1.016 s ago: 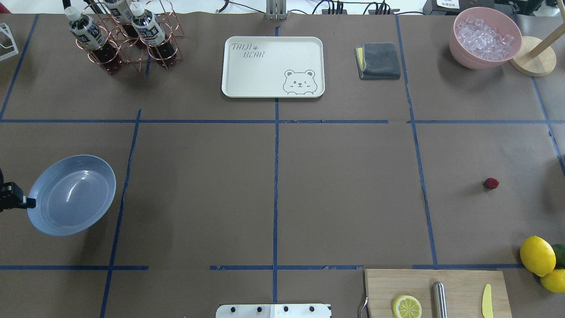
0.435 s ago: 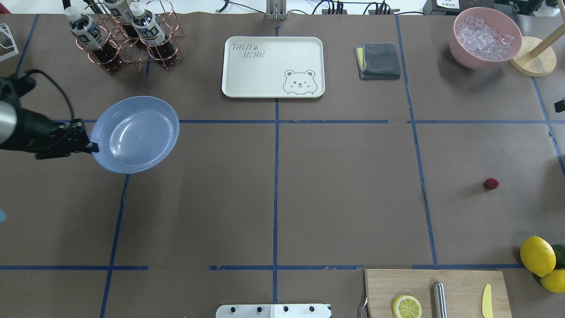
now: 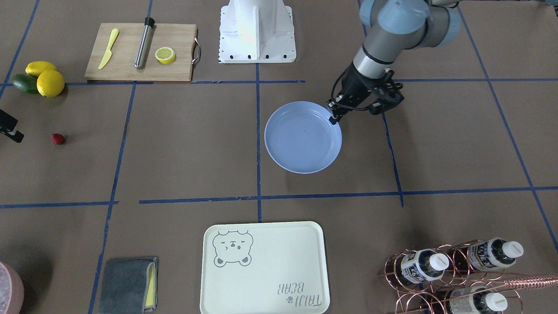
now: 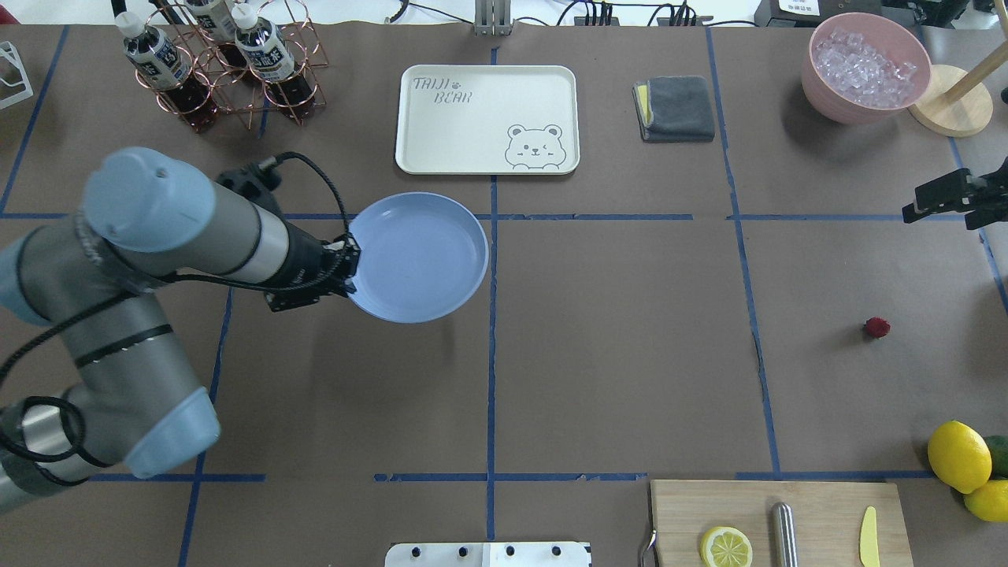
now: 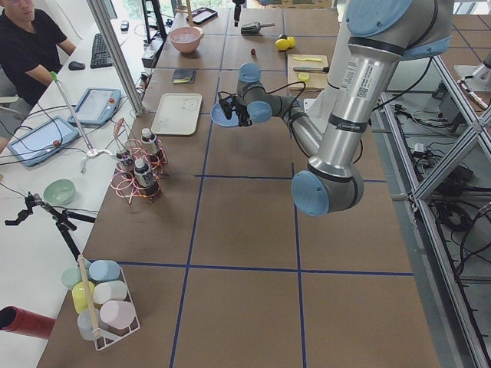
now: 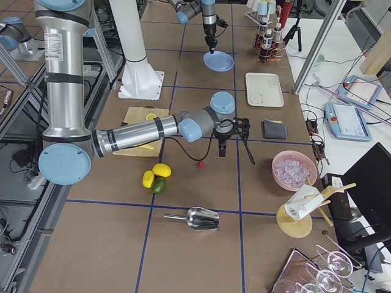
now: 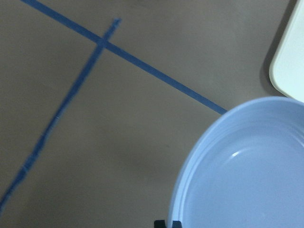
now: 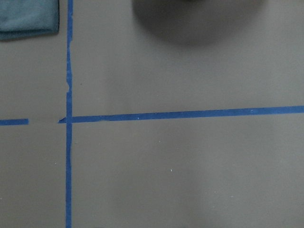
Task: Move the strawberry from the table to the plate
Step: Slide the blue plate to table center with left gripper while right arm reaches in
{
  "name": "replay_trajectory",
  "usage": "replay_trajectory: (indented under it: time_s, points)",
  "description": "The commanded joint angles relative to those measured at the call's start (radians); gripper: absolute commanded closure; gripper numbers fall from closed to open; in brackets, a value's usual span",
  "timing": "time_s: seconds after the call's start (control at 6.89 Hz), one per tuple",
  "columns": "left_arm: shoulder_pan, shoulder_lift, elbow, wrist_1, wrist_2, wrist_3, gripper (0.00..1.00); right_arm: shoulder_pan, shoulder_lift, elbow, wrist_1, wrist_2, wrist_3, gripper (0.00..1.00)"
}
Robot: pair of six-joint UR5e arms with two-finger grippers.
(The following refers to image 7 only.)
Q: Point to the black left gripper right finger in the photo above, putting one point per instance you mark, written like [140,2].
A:
[176,224]

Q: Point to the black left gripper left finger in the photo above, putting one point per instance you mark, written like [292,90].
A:
[159,224]

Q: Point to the light blue plate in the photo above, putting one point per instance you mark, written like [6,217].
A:
[246,171]

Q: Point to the cream plastic tray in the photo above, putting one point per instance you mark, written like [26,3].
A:
[286,70]

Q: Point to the crossing blue tape strip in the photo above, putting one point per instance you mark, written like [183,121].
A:
[31,159]

